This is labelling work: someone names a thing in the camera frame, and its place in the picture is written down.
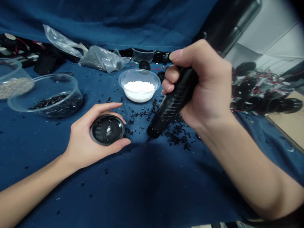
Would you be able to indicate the empty clear plastic cup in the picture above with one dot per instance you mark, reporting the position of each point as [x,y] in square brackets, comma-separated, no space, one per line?
[143,55]

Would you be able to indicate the black round plastic housing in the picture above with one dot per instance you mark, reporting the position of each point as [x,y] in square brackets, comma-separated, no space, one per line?
[107,130]

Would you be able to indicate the blue cloth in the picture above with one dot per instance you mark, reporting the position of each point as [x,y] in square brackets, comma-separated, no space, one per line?
[133,152]

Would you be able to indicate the clear bowl of black screws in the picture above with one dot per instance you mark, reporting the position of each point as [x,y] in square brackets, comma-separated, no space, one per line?
[46,96]

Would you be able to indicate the person's left hand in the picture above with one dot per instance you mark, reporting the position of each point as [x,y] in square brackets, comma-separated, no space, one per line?
[82,140]

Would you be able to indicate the plastic bag of grey parts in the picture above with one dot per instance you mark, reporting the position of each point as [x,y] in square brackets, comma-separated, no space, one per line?
[101,59]

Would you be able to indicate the clear bowl of silver screws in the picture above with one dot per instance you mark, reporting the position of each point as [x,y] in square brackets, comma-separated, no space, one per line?
[13,79]

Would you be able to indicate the clear cup of white pellets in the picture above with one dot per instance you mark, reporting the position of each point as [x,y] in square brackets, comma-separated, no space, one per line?
[139,85]

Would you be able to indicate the black electric screwdriver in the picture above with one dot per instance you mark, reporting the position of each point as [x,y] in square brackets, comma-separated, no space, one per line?
[174,102]

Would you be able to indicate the scattered black pellets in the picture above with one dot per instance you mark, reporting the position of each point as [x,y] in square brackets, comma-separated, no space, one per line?
[164,128]

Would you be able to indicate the empty clear plastic bag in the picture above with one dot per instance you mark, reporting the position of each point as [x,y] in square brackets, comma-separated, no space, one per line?
[61,44]

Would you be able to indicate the person's right hand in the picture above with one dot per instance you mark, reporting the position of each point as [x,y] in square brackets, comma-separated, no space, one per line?
[209,83]

